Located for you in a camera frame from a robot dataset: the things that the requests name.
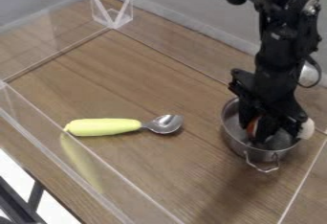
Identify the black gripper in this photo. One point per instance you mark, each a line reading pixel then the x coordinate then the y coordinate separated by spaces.
pixel 266 94

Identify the toy mushroom red cap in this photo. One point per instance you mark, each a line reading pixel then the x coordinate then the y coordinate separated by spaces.
pixel 263 127

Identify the silver pot with handles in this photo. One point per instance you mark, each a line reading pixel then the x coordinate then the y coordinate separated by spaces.
pixel 262 157

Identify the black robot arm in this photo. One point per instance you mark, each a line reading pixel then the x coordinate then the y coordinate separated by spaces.
pixel 287 30

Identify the spoon with yellow handle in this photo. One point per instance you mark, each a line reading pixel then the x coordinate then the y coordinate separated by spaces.
pixel 100 127

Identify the clear acrylic corner bracket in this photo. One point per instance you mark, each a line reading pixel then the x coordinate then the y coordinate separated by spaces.
pixel 112 18

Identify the clear acrylic enclosure wall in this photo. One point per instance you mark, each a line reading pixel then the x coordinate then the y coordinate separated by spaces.
pixel 68 69

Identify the dark metal table frame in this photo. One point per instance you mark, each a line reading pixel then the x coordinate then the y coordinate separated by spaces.
pixel 20 211

